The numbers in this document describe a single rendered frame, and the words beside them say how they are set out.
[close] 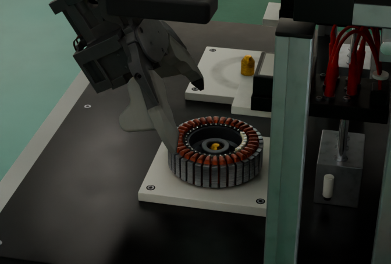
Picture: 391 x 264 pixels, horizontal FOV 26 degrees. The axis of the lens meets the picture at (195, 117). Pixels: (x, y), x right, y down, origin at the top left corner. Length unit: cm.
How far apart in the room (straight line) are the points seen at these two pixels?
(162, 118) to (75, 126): 24
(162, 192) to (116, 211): 6
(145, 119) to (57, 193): 15
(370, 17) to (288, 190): 19
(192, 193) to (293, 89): 28
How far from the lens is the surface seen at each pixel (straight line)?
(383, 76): 90
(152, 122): 91
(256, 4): 153
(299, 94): 71
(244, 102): 94
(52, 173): 103
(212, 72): 121
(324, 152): 96
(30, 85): 289
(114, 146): 107
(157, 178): 98
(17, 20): 340
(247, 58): 120
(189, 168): 95
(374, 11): 66
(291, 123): 73
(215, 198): 95
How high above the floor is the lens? 134
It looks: 30 degrees down
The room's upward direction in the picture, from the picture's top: straight up
